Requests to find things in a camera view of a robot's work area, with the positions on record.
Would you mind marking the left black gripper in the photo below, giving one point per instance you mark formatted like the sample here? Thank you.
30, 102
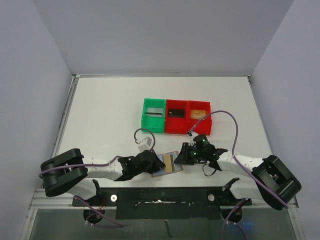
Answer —
155, 163

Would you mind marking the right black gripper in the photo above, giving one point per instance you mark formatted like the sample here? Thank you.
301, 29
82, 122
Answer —
186, 154

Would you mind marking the gold credit card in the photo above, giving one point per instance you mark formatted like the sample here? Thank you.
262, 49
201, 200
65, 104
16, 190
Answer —
168, 160
197, 114

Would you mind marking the brown leather card holder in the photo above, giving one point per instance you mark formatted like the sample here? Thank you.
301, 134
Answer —
179, 167

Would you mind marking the dark grey credit card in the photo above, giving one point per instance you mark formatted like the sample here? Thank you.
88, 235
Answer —
176, 113

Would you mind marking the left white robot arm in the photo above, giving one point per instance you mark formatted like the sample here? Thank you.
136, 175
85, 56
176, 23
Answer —
71, 172

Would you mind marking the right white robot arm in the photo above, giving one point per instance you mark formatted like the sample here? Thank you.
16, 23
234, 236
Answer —
271, 182

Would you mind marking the silver credit card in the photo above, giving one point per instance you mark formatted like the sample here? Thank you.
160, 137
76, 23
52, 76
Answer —
156, 112

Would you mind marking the middle red plastic bin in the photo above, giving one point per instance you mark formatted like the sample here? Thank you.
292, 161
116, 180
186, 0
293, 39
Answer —
175, 125

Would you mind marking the green plastic bin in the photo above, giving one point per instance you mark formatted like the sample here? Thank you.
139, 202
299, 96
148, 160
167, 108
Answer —
156, 125

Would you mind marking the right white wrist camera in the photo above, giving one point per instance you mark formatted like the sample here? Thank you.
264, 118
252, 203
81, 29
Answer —
192, 136

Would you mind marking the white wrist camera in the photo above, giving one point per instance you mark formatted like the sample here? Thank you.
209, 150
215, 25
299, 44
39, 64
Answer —
144, 144
192, 136

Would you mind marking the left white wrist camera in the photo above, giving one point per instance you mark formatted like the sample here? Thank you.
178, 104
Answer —
144, 144

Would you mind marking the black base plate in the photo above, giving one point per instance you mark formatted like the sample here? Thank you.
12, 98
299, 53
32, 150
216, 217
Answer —
159, 203

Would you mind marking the aluminium frame rail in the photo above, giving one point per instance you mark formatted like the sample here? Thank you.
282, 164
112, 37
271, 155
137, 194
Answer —
293, 203

